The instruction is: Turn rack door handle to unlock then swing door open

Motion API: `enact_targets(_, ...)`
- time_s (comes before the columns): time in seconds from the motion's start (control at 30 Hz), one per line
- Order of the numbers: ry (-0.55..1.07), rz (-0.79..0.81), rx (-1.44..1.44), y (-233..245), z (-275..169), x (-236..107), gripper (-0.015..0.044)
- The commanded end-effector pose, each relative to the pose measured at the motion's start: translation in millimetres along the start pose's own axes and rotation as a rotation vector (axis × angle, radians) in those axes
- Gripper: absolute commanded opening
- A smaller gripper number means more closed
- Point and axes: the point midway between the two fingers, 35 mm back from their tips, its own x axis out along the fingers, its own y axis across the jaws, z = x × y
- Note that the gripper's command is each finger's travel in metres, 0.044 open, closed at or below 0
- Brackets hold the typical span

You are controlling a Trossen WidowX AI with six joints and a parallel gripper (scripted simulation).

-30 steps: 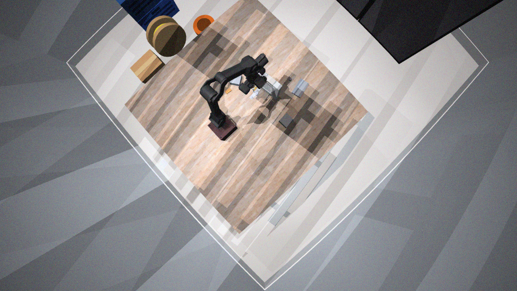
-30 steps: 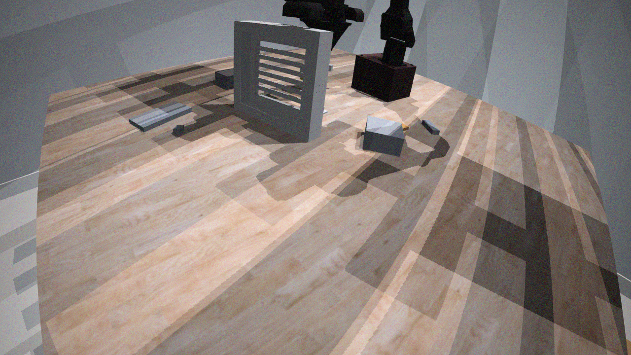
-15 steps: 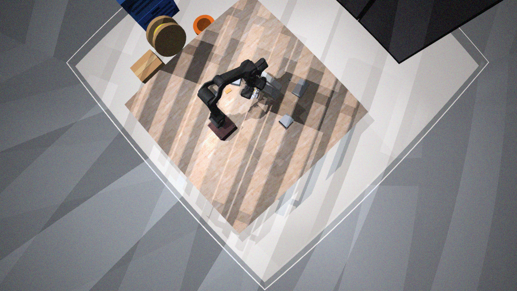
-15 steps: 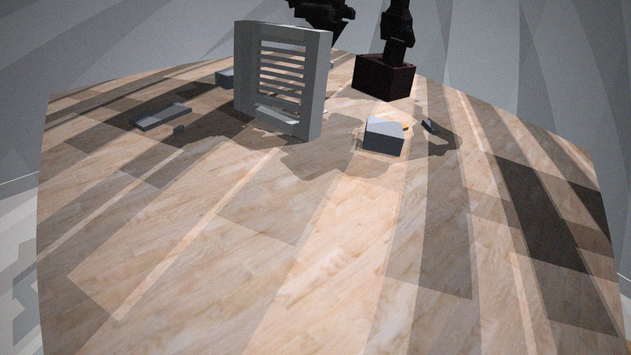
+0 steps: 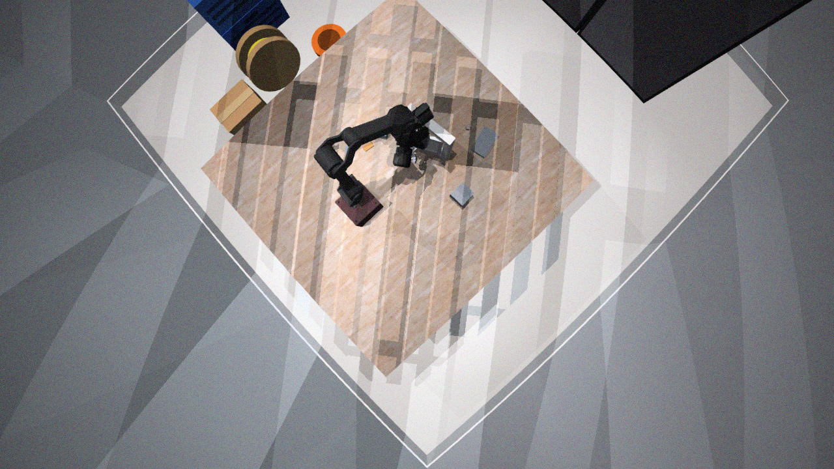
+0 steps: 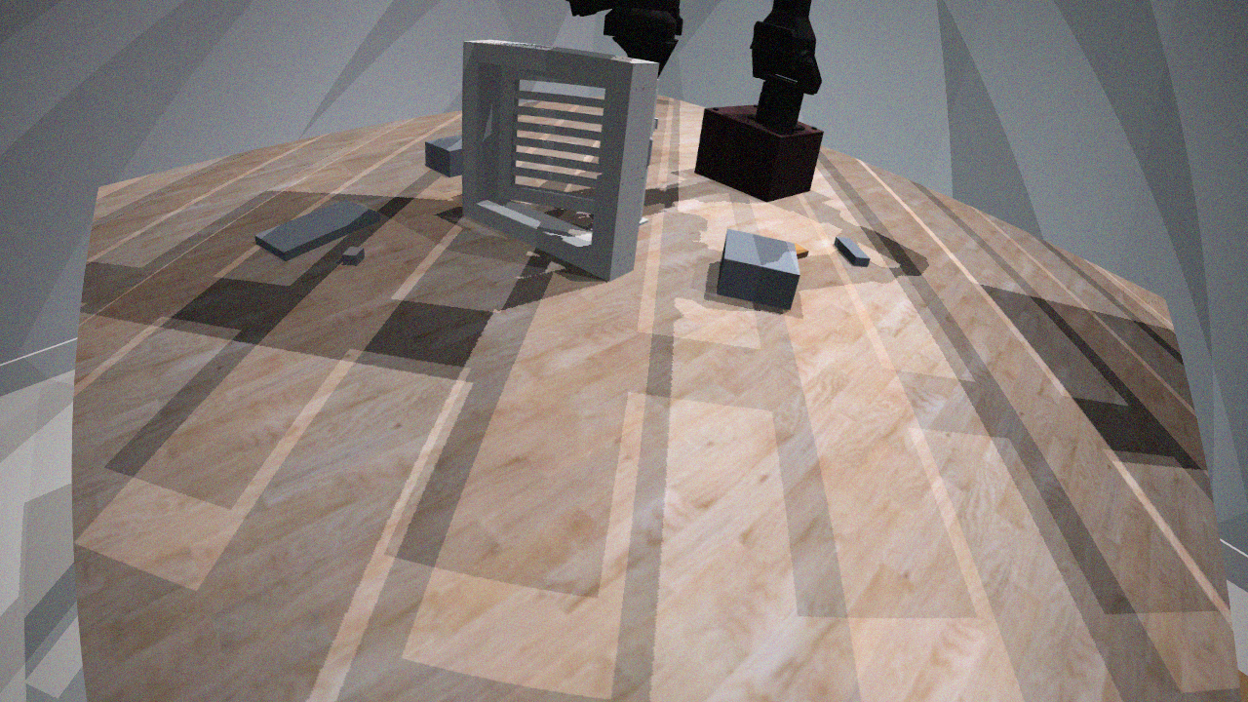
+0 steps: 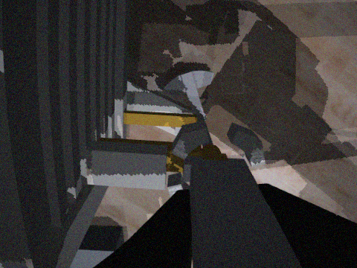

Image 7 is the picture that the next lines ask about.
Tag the grey square frame with horizontal slats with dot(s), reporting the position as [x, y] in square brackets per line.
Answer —
[65, 103]

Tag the dark grey box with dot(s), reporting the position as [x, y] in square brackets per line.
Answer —
[99, 242]

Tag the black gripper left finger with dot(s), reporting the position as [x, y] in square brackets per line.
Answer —
[163, 241]

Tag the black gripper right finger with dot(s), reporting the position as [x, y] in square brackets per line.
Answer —
[319, 238]

